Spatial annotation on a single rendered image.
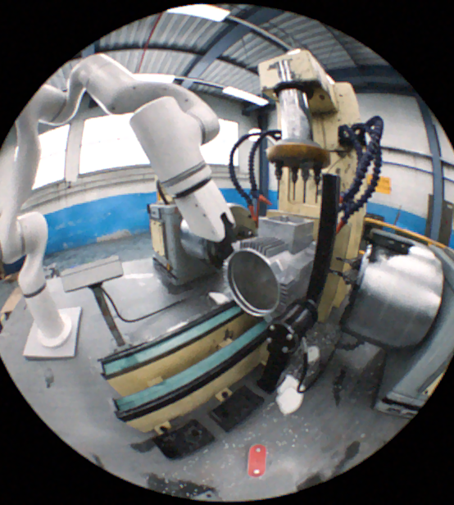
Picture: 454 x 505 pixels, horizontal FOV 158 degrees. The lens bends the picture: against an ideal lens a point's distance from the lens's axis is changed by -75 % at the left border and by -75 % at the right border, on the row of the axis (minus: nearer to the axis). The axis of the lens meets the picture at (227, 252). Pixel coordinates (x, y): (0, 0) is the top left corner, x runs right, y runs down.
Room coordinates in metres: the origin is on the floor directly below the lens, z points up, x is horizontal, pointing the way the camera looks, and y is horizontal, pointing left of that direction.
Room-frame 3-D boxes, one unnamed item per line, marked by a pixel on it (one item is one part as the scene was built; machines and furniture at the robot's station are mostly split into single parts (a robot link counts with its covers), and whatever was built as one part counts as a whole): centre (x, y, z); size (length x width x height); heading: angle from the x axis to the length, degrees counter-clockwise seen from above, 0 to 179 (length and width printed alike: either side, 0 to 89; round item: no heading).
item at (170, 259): (0.87, 0.23, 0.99); 0.35 x 0.31 x 0.37; 42
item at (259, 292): (0.39, -0.12, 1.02); 0.20 x 0.19 x 0.19; 131
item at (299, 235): (0.42, -0.16, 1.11); 0.12 x 0.11 x 0.07; 131
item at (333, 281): (0.53, -0.28, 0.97); 0.30 x 0.11 x 0.34; 42
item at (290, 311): (0.28, -0.26, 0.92); 0.45 x 0.13 x 0.24; 132
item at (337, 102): (0.60, -0.35, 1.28); 0.55 x 0.37 x 0.96; 132
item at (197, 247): (0.69, 0.07, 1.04); 0.37 x 0.25 x 0.25; 42
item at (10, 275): (1.58, 5.64, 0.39); 1.20 x 0.80 x 0.79; 130
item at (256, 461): (-0.02, -0.05, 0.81); 0.09 x 0.03 x 0.02; 174
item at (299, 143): (0.45, -0.20, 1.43); 0.18 x 0.18 x 0.48
